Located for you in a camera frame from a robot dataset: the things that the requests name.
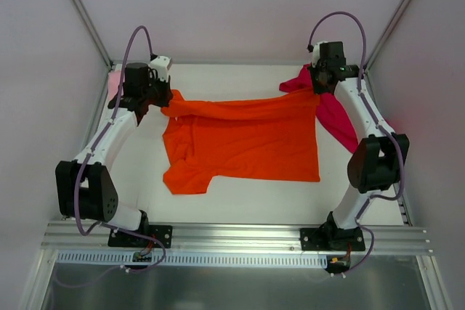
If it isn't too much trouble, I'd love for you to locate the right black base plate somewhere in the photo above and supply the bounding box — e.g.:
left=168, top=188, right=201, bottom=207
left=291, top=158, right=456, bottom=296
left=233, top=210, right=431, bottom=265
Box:
left=299, top=214, right=365, bottom=252

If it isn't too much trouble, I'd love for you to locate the aluminium frame post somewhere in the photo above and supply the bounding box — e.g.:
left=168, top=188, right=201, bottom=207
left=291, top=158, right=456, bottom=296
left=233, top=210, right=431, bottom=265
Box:
left=365, top=0, right=413, bottom=70
left=70, top=0, right=113, bottom=69

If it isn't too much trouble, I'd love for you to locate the orange t shirt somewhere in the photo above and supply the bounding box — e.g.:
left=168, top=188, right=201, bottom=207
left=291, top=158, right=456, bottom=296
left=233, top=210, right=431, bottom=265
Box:
left=161, top=89, right=320, bottom=195

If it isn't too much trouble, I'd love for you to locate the left aluminium frame post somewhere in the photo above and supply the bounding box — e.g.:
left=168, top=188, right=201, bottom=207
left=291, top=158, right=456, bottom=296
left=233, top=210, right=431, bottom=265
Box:
left=70, top=0, right=113, bottom=69

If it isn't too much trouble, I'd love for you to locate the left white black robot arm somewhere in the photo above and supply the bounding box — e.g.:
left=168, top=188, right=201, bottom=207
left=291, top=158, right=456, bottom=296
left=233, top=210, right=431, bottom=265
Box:
left=55, top=56, right=173, bottom=247

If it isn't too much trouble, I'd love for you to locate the right aluminium frame post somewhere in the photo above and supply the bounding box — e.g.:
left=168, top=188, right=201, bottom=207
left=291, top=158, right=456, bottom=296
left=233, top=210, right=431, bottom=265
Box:
left=365, top=0, right=413, bottom=70

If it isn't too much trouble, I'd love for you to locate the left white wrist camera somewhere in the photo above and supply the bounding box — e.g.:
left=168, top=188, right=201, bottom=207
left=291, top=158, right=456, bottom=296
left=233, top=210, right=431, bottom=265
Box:
left=148, top=55, right=172, bottom=83

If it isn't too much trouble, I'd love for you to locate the white slotted cable duct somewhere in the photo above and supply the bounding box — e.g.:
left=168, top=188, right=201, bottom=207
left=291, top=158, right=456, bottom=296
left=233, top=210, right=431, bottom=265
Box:
left=56, top=250, right=328, bottom=269

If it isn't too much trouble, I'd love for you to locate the front aluminium rail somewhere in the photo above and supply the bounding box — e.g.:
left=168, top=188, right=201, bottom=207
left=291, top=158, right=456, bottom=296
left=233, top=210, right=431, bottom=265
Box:
left=40, top=220, right=434, bottom=256

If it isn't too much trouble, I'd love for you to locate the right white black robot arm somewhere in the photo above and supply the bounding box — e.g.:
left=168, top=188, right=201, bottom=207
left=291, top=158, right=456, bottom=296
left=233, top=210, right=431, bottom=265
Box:
left=308, top=41, right=410, bottom=250

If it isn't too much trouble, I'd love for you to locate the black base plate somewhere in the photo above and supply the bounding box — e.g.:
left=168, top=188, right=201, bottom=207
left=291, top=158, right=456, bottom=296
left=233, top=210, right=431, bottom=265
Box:
left=299, top=214, right=365, bottom=252
left=108, top=216, right=174, bottom=249

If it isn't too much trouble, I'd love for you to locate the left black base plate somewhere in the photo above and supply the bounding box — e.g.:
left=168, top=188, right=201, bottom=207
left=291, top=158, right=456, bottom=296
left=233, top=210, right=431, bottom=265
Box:
left=108, top=216, right=174, bottom=249

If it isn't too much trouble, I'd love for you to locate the folded pink t shirt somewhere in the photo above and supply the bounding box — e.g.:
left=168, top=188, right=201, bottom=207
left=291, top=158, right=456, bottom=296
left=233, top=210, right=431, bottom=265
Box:
left=108, top=70, right=121, bottom=100

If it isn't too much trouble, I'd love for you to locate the magenta t shirt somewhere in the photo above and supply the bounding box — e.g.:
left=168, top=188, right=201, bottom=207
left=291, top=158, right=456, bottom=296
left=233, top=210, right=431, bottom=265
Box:
left=279, top=65, right=358, bottom=154

